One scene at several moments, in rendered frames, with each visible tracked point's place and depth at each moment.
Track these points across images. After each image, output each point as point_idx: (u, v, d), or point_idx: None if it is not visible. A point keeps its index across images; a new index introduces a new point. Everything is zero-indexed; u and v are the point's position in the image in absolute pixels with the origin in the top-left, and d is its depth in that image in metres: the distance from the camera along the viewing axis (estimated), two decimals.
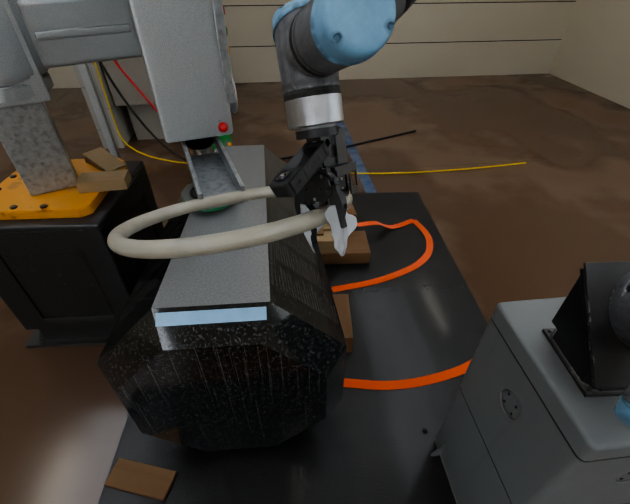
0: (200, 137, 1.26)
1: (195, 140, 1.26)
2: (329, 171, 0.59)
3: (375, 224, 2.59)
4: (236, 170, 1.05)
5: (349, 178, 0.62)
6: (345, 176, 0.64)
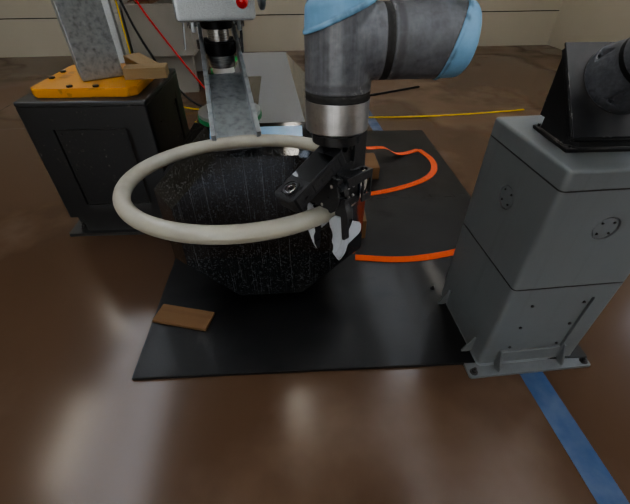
0: (218, 24, 1.08)
1: (214, 44, 1.11)
2: (341, 183, 0.55)
3: (383, 148, 2.79)
4: (255, 107, 0.97)
5: (362, 186, 0.59)
6: None
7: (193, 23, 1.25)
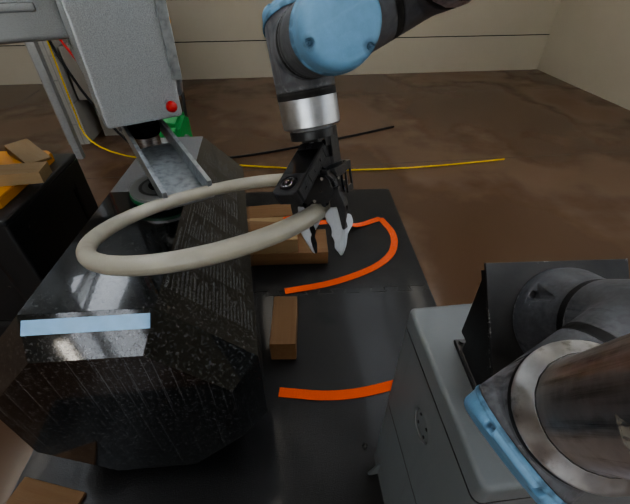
0: (145, 122, 1.14)
1: (140, 128, 1.14)
2: (329, 173, 0.58)
3: None
4: (197, 163, 0.97)
5: (345, 177, 0.62)
6: (340, 174, 0.63)
7: None
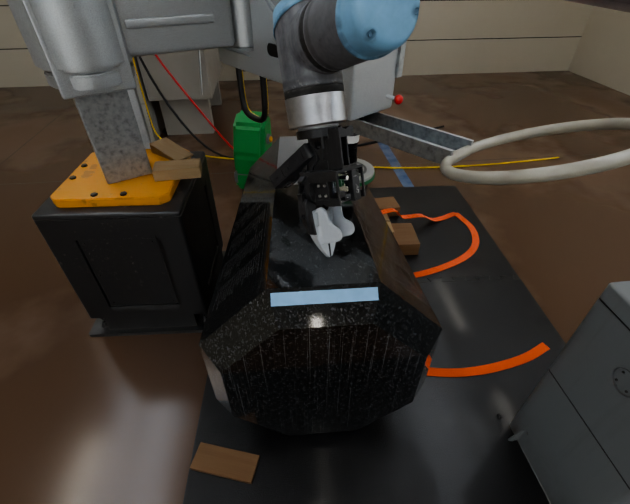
0: None
1: None
2: (303, 175, 0.58)
3: (420, 216, 2.60)
4: (445, 131, 1.18)
5: (326, 188, 0.56)
6: (334, 184, 0.56)
7: None
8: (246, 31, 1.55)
